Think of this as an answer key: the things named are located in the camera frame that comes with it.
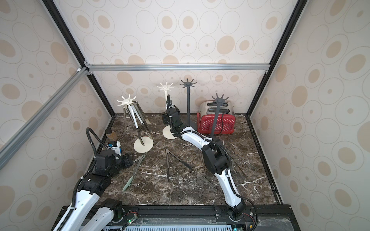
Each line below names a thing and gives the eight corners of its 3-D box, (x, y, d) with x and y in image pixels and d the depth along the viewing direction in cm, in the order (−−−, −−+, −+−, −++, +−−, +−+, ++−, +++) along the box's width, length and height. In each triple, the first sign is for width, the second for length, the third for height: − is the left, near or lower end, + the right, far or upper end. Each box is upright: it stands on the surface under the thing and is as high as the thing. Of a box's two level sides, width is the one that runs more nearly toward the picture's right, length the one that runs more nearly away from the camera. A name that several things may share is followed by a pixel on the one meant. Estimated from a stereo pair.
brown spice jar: (108, 142, 104) (103, 135, 98) (111, 135, 108) (106, 128, 102) (116, 142, 104) (111, 135, 98) (118, 135, 108) (114, 128, 102)
